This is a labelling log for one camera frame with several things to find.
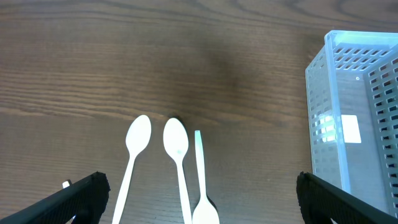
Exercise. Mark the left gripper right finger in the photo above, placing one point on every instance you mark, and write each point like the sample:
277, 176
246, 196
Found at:
322, 202

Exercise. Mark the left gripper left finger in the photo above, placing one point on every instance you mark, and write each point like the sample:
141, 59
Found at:
82, 202

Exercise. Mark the white plastic spoon hidden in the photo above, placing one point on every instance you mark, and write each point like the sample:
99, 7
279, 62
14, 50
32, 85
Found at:
66, 183

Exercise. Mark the white plastic spoon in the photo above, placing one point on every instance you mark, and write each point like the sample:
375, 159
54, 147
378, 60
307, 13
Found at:
176, 146
137, 139
204, 212

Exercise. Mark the clear plastic basket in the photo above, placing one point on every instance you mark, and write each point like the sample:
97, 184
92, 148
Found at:
351, 89

